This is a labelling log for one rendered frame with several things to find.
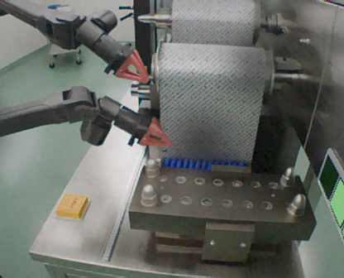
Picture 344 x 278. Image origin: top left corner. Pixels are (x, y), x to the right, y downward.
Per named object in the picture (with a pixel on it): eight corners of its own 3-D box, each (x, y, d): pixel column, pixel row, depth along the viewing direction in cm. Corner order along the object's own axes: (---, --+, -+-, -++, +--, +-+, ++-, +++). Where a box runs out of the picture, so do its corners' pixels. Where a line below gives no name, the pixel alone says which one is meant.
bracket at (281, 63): (272, 62, 67) (273, 55, 66) (294, 64, 66) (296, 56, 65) (276, 69, 62) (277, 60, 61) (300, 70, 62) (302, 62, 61)
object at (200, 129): (161, 160, 76) (160, 96, 66) (250, 165, 73) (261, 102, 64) (161, 160, 75) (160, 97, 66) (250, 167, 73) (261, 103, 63)
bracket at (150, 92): (144, 166, 93) (139, 77, 77) (164, 168, 92) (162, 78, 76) (141, 176, 88) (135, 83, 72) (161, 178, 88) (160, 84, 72)
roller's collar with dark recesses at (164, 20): (158, 26, 90) (158, 7, 87) (176, 26, 90) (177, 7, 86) (155, 30, 85) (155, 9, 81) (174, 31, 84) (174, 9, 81)
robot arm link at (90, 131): (78, 106, 60) (74, 85, 66) (61, 145, 65) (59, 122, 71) (126, 117, 67) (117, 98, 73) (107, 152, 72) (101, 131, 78)
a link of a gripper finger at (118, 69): (137, 94, 69) (107, 70, 67) (143, 83, 75) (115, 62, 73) (154, 74, 66) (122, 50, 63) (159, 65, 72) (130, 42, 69)
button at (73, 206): (66, 198, 79) (64, 193, 78) (88, 202, 78) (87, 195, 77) (56, 216, 73) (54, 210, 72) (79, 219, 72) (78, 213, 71)
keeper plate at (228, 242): (202, 252, 63) (206, 221, 57) (245, 255, 62) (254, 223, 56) (202, 261, 61) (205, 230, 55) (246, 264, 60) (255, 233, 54)
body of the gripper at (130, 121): (133, 149, 68) (106, 134, 67) (141, 127, 77) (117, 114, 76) (145, 129, 65) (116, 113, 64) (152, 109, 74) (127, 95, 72)
